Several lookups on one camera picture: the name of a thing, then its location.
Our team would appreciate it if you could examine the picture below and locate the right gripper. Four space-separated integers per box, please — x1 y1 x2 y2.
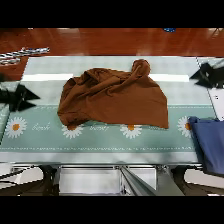
189 62 224 90

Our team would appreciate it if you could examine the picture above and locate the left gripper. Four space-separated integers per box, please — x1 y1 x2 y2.
0 83 41 113

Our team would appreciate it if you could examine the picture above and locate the brown T-shirt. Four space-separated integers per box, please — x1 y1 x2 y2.
56 58 170 131

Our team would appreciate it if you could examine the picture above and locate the white paper sheet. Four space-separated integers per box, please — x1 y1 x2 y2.
210 87 224 121

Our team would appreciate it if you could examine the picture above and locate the black white striped object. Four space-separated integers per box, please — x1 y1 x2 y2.
0 46 51 66

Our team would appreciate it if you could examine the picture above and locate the small blue object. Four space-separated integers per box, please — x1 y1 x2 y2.
162 27 177 34

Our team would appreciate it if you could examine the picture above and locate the blue garment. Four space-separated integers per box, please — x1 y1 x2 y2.
187 115 224 178

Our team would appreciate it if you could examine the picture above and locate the silver frame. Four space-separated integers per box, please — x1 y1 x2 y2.
0 162 224 197

